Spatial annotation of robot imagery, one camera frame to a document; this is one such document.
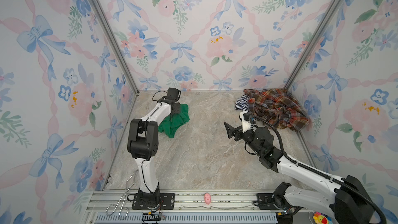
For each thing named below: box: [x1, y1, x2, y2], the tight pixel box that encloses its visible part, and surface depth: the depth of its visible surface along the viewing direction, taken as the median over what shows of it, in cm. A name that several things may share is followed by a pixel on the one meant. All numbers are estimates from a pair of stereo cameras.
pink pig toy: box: [204, 192, 212, 205], surface depth 75 cm
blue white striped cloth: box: [234, 94, 250, 112], surface depth 112 cm
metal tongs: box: [105, 169, 139, 221], surface depth 73 cm
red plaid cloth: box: [243, 88, 310, 132], surface depth 104 cm
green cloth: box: [157, 103, 191, 138], surface depth 99 cm
